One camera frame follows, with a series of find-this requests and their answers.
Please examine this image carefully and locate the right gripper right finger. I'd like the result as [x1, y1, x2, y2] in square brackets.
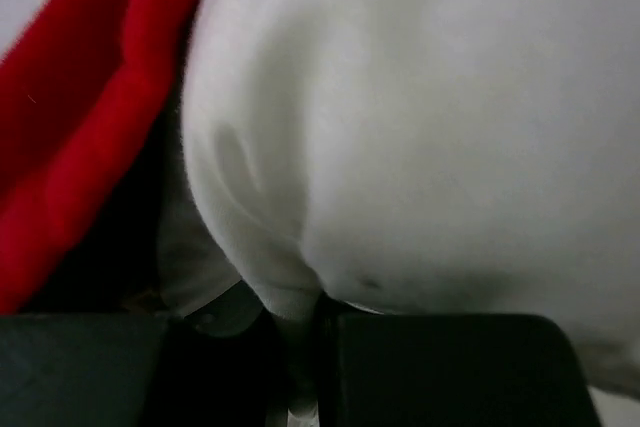
[314, 297, 603, 427]

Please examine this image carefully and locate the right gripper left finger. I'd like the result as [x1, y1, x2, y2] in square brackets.
[1, 286, 287, 426]

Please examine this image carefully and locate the white pillow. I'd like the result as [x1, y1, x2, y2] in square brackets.
[180, 0, 639, 426]

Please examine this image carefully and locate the red cartoon print pillowcase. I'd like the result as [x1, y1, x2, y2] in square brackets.
[1, 0, 199, 314]

